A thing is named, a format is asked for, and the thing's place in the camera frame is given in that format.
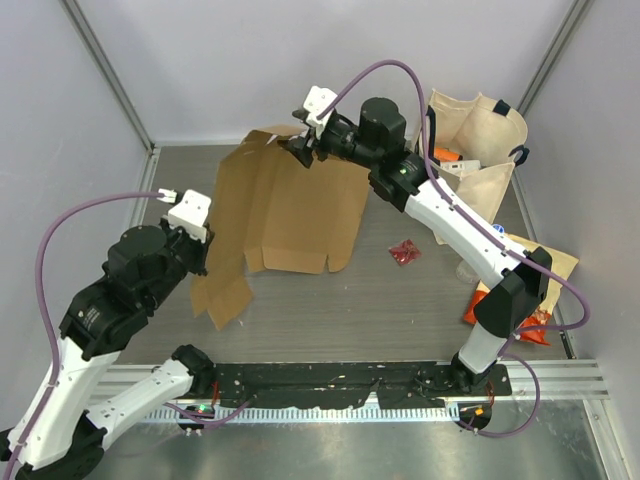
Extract brown cardboard box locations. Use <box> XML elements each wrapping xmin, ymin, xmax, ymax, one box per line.
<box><xmin>190</xmin><ymin>125</ymin><xmax>369</xmax><ymax>329</ymax></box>

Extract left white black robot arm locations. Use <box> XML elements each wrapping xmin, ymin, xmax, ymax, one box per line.
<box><xmin>1</xmin><ymin>214</ymin><xmax>214</xmax><ymax>479</ymax></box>

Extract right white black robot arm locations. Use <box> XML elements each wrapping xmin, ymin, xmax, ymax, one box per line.
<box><xmin>280</xmin><ymin>86</ymin><xmax>552</xmax><ymax>395</ymax></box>

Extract white box in bag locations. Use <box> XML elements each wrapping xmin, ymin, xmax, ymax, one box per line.
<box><xmin>440</xmin><ymin>160</ymin><xmax>482</xmax><ymax>176</ymax></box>

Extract orange item in bag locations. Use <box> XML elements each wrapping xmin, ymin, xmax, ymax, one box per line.
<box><xmin>434</xmin><ymin>147</ymin><xmax>463</xmax><ymax>163</ymax></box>

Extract small red candy wrapper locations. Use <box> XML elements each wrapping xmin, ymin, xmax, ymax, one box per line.
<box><xmin>388</xmin><ymin>239</ymin><xmax>421</xmax><ymax>266</ymax></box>

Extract beige canvas tote bag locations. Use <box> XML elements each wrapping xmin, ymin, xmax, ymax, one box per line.
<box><xmin>428</xmin><ymin>90</ymin><xmax>528</xmax><ymax>223</ymax></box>

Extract clear plastic water bottle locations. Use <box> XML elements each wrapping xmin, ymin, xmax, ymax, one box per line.
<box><xmin>456</xmin><ymin>227</ymin><xmax>504</xmax><ymax>284</ymax></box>

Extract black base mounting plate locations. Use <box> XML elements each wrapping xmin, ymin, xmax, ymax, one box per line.
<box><xmin>213</xmin><ymin>361</ymin><xmax>512</xmax><ymax>410</ymax></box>

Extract orange chips bag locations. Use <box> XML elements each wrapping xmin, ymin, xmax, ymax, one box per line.
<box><xmin>462</xmin><ymin>246</ymin><xmax>579</xmax><ymax>346</ymax></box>

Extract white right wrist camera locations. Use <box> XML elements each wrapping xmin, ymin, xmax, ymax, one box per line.
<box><xmin>302</xmin><ymin>85</ymin><xmax>337</xmax><ymax>131</ymax></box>

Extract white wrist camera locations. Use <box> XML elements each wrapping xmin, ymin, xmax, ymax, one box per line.
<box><xmin>158</xmin><ymin>189</ymin><xmax>211</xmax><ymax>243</ymax></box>
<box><xmin>302</xmin><ymin>85</ymin><xmax>337</xmax><ymax>131</ymax></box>

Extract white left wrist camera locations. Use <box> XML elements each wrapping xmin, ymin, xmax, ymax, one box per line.
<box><xmin>158</xmin><ymin>189</ymin><xmax>211</xmax><ymax>243</ymax></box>

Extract white slotted cable duct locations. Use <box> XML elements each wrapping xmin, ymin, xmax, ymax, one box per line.
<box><xmin>149</xmin><ymin>403</ymin><xmax>461</xmax><ymax>425</ymax></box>

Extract aluminium frame rail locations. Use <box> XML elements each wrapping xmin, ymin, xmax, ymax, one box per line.
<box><xmin>94</xmin><ymin>360</ymin><xmax>612</xmax><ymax>406</ymax></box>

